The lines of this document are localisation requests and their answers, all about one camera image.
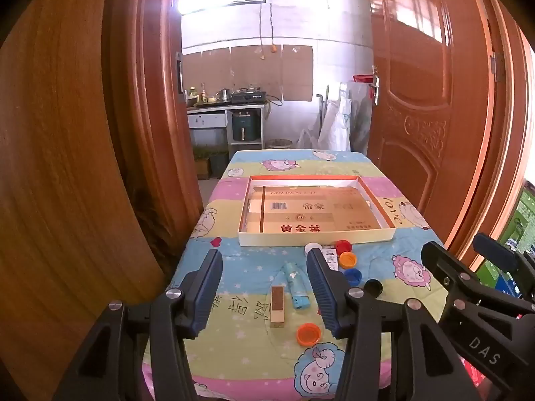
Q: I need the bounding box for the brown cardboard wall covering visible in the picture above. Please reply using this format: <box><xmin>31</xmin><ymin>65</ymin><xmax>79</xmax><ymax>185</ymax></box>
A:
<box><xmin>182</xmin><ymin>44</ymin><xmax>314</xmax><ymax>102</ymax></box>

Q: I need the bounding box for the red-brown wooden door frame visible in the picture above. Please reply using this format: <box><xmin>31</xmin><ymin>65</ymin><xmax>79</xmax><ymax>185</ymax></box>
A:
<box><xmin>104</xmin><ymin>0</ymin><xmax>535</xmax><ymax>301</ymax></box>

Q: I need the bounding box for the orange bottle cap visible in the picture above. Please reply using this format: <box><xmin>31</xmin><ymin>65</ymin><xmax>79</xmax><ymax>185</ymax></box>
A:
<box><xmin>297</xmin><ymin>323</ymin><xmax>322</xmax><ymax>346</ymax></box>

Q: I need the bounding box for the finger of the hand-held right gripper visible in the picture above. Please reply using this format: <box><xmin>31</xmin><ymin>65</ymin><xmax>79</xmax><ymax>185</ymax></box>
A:
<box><xmin>421</xmin><ymin>241</ymin><xmax>482</xmax><ymax>327</ymax></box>
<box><xmin>473</xmin><ymin>233</ymin><xmax>535</xmax><ymax>294</ymax></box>

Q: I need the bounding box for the carved red-brown wooden door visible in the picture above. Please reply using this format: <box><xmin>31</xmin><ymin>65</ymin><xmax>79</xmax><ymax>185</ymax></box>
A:
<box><xmin>367</xmin><ymin>0</ymin><xmax>498</xmax><ymax>260</ymax></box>

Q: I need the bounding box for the gold metal lighter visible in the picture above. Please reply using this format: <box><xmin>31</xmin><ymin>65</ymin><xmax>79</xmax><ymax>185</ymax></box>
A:
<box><xmin>270</xmin><ymin>286</ymin><xmax>287</xmax><ymax>328</ymax></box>

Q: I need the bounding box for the black gas stove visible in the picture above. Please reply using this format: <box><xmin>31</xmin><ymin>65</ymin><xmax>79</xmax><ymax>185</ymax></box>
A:
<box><xmin>231</xmin><ymin>88</ymin><xmax>268</xmax><ymax>104</ymax></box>

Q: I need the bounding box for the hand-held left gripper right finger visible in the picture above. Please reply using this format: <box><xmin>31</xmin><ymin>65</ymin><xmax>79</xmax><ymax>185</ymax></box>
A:
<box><xmin>306</xmin><ymin>247</ymin><xmax>483</xmax><ymax>401</ymax></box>

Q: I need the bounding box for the white kitchen counter cabinet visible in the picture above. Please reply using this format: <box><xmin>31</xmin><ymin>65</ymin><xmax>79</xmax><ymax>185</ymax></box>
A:
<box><xmin>187</xmin><ymin>102</ymin><xmax>268</xmax><ymax>151</ymax></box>

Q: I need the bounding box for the cartoon sheep printed blanket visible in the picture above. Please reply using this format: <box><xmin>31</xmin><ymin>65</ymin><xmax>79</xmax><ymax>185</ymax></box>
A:
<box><xmin>142</xmin><ymin>149</ymin><xmax>460</xmax><ymax>401</ymax></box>

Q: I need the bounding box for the teal flower-print lighter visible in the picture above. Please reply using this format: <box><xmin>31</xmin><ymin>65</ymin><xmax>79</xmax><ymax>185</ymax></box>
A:
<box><xmin>282</xmin><ymin>262</ymin><xmax>310</xmax><ymax>310</ymax></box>

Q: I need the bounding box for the green printed carton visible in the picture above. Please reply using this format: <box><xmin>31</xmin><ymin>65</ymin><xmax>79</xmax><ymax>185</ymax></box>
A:
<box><xmin>476</xmin><ymin>177</ymin><xmax>535</xmax><ymax>299</ymax></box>

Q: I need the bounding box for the brown wooden panel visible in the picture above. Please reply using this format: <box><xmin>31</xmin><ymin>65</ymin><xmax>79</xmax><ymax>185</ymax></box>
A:
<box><xmin>0</xmin><ymin>0</ymin><xmax>168</xmax><ymax>401</ymax></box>

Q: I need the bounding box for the shallow orange-rimmed cardboard box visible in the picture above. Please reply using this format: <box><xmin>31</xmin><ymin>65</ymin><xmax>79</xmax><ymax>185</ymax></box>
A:
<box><xmin>237</xmin><ymin>174</ymin><xmax>397</xmax><ymax>248</ymax></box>

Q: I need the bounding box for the wooden planter box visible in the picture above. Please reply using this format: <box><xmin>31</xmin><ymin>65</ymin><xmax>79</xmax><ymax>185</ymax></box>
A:
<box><xmin>193</xmin><ymin>156</ymin><xmax>212</xmax><ymax>180</ymax></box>

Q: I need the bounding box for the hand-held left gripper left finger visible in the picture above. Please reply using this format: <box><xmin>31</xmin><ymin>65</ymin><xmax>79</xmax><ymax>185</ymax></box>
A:
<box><xmin>52</xmin><ymin>248</ymin><xmax>224</xmax><ymax>401</ymax></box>

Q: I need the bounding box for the clear plastic bag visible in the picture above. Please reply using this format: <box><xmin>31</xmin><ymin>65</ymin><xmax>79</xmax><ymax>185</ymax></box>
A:
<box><xmin>297</xmin><ymin>127</ymin><xmax>322</xmax><ymax>150</ymax></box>

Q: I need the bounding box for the white woven sack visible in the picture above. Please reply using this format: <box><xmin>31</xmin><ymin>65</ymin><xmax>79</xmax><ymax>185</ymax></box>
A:
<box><xmin>320</xmin><ymin>84</ymin><xmax>354</xmax><ymax>151</ymax></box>

